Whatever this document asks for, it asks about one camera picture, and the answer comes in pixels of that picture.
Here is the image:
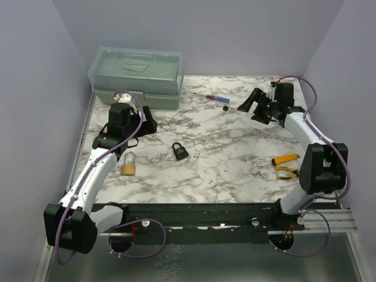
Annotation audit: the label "black padlock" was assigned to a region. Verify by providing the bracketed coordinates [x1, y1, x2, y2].
[172, 142, 189, 161]

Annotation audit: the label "green plastic toolbox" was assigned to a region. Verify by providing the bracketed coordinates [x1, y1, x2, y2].
[88, 47, 184, 110]

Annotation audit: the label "brass padlock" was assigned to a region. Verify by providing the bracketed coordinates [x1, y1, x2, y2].
[120, 151, 136, 176]

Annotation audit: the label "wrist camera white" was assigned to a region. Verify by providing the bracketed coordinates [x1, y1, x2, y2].
[266, 82, 277, 100]
[117, 93, 135, 104]

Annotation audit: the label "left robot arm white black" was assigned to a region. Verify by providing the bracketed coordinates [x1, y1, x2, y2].
[43, 103, 157, 254]

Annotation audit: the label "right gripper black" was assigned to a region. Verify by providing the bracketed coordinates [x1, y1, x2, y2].
[238, 88, 280, 126]

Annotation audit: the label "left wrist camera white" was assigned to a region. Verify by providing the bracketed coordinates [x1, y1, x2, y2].
[117, 93, 135, 104]

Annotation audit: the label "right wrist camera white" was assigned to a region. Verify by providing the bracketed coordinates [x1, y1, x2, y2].
[266, 82, 277, 100]

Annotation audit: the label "aluminium extrusion rail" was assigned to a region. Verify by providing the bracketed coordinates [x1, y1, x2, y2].
[261, 209, 358, 235]

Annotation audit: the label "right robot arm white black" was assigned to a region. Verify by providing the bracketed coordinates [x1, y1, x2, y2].
[237, 82, 351, 230]

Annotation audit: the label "yellow handled pliers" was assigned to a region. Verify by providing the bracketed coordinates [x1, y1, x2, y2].
[275, 166, 299, 180]

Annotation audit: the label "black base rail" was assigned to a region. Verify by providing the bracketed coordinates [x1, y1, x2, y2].
[96, 201, 306, 244]

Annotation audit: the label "red blue screwdriver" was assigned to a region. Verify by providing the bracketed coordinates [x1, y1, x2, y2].
[193, 92, 230, 104]

